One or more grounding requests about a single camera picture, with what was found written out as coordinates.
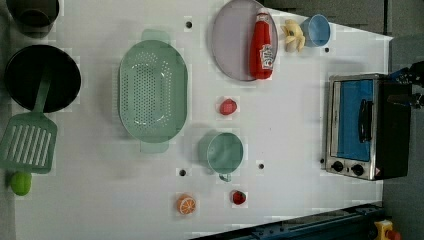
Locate red ketchup bottle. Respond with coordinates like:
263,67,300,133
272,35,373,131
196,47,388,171
249,8,274,79

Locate grey round plate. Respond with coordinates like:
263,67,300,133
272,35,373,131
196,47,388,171
211,0,278,81

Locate red toy strawberry upper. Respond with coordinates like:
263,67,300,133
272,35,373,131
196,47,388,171
219,99,237,116

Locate red toy strawberry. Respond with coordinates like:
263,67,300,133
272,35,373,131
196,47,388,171
232,190,247,205
219,99,237,116

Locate green metal mug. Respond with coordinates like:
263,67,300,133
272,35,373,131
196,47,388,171
198,131,244,182

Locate green perforated colander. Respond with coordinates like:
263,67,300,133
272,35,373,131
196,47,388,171
119,29,188,154

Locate red toy strawberry lower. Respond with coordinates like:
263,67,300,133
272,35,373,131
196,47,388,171
232,190,247,205

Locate toy orange half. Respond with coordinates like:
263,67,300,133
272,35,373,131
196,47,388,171
176,194,196,215

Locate peeled toy banana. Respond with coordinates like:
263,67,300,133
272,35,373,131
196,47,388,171
282,19,306,52

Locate blue bowl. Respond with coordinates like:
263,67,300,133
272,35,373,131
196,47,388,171
300,14,331,47

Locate toaster oven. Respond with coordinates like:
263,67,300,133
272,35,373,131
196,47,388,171
325,74,412,181

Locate green slotted spatula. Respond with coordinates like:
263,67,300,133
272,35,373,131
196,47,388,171
0,70,57,174

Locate black round pan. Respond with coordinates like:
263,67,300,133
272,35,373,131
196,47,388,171
4,45,82,113

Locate green toy lime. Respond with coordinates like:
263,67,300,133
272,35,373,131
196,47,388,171
10,172,32,196

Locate yellow red emergency button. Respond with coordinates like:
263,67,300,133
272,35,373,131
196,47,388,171
374,220,402,240

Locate dark cup top left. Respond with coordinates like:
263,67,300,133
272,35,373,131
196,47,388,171
6,0,60,38

